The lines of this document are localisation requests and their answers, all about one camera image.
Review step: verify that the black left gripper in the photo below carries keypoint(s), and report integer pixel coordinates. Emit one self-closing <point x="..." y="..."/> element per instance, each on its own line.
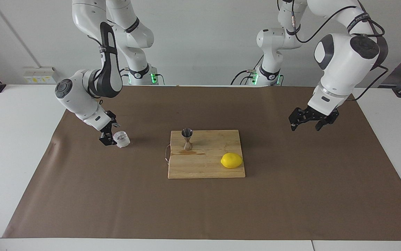
<point x="314" y="115"/>

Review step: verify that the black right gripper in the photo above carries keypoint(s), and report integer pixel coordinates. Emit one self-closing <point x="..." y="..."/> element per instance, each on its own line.
<point x="110" y="120"/>

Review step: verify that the clear faceted glass cup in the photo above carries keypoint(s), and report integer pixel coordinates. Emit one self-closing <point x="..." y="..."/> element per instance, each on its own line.
<point x="123" y="139"/>

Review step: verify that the steel double jigger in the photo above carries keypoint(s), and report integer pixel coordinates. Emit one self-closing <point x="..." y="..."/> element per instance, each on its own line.
<point x="187" y="144"/>

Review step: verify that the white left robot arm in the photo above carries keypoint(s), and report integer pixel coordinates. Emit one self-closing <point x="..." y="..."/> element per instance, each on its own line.
<point x="347" y="59"/>

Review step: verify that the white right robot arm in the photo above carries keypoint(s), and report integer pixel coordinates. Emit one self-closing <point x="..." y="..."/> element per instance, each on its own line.
<point x="82" y="101"/>

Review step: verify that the brown paper table mat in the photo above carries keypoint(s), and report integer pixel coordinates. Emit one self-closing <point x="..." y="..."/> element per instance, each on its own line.
<point x="291" y="195"/>

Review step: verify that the yellow lemon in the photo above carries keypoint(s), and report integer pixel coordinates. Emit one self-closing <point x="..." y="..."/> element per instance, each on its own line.
<point x="232" y="160"/>

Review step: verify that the wooden cutting board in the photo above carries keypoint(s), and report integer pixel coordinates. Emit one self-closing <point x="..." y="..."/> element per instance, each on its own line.
<point x="207" y="164"/>

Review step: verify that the white wall socket strip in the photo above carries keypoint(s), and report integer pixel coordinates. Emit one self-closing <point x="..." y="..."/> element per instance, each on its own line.
<point x="40" y="78"/>

